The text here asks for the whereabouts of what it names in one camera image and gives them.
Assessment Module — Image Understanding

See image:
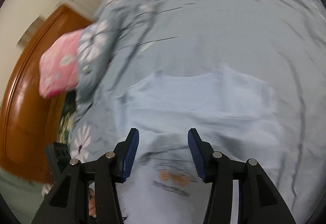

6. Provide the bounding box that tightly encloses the wooden headboard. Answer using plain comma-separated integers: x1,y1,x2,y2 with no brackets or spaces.
0,4,95,184

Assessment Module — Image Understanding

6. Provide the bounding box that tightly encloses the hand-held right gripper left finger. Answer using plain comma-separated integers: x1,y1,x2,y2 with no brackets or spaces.
31,128,140,224

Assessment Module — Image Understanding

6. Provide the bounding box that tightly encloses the light blue t-shirt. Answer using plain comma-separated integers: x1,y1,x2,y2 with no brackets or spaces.
112,66,281,224

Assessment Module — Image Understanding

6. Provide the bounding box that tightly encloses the person's left hand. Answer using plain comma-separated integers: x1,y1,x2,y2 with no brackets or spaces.
88,188,98,217

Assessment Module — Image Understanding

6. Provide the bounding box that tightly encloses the dark floral bed sheet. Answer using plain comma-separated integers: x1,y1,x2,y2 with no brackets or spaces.
57,92,78,148

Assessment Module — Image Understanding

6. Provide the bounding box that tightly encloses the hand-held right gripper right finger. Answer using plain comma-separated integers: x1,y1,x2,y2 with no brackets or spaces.
188,128,297,224

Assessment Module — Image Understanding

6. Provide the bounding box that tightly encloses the blue floral duvet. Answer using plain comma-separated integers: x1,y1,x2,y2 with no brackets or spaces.
69,0,326,224

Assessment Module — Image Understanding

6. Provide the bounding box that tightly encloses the pink printed blanket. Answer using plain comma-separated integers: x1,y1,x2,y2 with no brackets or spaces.
39,29,84,98

